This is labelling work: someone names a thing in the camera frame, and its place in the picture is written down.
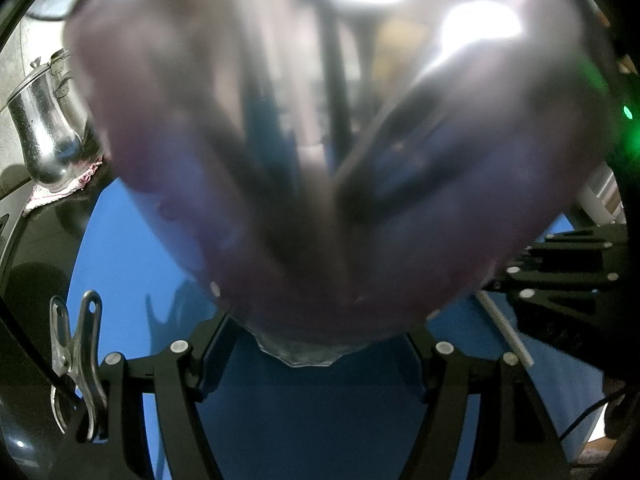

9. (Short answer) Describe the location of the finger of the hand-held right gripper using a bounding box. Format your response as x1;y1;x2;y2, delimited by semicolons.
492;266;629;367
522;225;628;267

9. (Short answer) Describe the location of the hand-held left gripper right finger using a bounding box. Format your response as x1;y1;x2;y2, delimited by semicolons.
392;327;571;480

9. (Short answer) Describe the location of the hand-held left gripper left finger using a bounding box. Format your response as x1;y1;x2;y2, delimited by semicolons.
52;307;241;480

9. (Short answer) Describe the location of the beige chopstick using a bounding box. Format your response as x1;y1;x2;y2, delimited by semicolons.
475;291;535;367

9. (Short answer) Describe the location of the purple plastic cup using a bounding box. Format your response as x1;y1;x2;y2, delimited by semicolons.
65;0;618;371

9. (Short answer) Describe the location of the plain teal chopstick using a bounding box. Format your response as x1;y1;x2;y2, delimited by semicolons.
245;75;286;196

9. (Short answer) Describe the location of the silver kitchen appliance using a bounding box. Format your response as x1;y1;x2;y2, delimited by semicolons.
572;160;623;226

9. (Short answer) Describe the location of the blue mat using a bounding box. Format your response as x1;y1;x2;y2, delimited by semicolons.
65;175;608;480

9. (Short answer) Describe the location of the metal spring clip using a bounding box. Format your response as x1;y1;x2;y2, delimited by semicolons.
49;290;110;443

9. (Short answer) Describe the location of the white cloth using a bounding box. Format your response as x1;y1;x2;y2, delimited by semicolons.
24;155;108;218

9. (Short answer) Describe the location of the stainless steel kettle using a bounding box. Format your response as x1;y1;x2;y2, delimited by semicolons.
6;47;103;193

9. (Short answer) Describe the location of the black cable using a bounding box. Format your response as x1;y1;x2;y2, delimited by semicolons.
555;392;618;443
0;302;81;406

